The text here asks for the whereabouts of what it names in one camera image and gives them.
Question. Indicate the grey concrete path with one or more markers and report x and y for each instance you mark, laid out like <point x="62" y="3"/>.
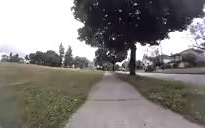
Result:
<point x="123" y="106"/>

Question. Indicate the row of distant trees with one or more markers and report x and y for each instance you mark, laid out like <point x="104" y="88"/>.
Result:
<point x="50" y="58"/>

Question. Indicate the large dark tree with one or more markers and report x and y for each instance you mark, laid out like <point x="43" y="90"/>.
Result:
<point x="133" y="20"/>

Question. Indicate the wide grass field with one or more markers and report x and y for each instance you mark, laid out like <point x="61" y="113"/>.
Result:
<point x="40" y="86"/>

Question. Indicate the grass strip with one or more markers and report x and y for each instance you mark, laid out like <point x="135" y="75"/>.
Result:
<point x="170" y="93"/>

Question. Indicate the grass lawn beyond road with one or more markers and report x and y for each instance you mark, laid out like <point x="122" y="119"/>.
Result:
<point x="183" y="70"/>

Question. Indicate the low house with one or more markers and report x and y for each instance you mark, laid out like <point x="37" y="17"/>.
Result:
<point x="188" y="56"/>

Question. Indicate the grey asphalt road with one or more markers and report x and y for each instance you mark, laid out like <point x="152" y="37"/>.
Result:
<point x="190" y="78"/>

